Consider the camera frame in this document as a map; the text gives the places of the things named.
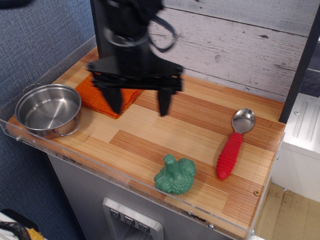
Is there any silver button panel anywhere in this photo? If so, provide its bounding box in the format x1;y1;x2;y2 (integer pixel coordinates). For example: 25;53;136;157
102;197;165;240

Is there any orange folded cloth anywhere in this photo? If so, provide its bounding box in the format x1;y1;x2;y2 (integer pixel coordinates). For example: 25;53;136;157
75;74;141;119

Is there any grey toy kitchen cabinet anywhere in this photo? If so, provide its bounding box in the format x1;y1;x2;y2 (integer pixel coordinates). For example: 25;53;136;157
49;155;228;240

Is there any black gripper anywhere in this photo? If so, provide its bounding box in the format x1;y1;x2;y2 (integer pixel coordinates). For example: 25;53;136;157
87;29;183;117

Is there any black object bottom left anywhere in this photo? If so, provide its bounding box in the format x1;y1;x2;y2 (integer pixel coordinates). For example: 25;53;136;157
0;209;38;240

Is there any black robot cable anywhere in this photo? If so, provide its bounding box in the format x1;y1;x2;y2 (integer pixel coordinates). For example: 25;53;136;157
147;14;177;54

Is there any red handled metal spoon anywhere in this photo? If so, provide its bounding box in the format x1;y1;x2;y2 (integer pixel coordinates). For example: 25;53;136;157
216;108;255;180

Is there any green toy broccoli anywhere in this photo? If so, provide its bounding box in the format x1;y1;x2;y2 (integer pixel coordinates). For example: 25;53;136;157
154;154;197;195

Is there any white side counter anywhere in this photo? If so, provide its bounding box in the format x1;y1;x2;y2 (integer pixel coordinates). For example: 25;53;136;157
270;93;320;202

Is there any right dark upright post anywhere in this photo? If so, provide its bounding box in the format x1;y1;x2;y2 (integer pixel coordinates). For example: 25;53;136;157
278;6;320;124

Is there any stainless steel pot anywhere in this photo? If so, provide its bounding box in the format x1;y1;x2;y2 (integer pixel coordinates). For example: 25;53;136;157
14;83;82;139

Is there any clear acrylic edge guard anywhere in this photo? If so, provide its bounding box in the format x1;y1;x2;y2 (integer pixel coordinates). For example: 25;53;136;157
3;42;285;240

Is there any yellow object bottom left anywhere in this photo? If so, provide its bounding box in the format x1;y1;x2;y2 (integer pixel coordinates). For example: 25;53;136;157
26;228;45;240

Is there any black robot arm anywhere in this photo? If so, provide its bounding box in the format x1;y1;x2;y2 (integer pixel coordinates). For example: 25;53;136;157
87;0;183;116

